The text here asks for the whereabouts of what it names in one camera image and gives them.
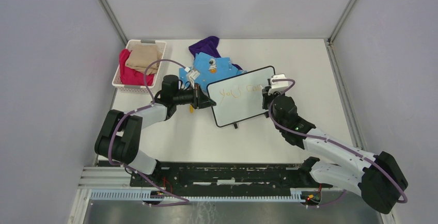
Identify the beige folded cloth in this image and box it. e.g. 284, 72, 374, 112
125, 44, 163, 73

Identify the red cloth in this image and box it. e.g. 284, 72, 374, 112
119, 49, 145, 86

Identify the black framed whiteboard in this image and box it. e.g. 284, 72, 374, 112
207, 66, 275, 127

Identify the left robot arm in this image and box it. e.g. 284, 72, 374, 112
95, 75, 216, 187

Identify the purple cloth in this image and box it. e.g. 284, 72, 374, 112
189, 36, 243, 74

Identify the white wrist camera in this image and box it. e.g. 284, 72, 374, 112
184, 67, 200, 88
268, 74, 289, 95

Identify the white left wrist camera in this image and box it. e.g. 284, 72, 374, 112
184, 67, 200, 88

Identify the white cable duct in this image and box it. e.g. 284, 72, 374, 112
90, 189, 305, 203

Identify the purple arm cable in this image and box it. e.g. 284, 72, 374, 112
268, 78, 409, 210
107, 59, 191, 207

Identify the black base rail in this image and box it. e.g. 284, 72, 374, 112
125, 162, 331, 198

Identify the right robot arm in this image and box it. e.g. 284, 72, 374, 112
262, 86, 409, 214

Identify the blue patterned cloth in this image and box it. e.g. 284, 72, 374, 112
179, 52, 246, 90

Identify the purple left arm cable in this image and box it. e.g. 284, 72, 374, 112
107, 59, 191, 207

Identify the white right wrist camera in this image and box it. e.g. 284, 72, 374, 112
268, 74, 289, 95

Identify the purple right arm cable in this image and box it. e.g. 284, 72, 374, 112
268, 78, 409, 210

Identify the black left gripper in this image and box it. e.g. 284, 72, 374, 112
174, 83, 216, 110

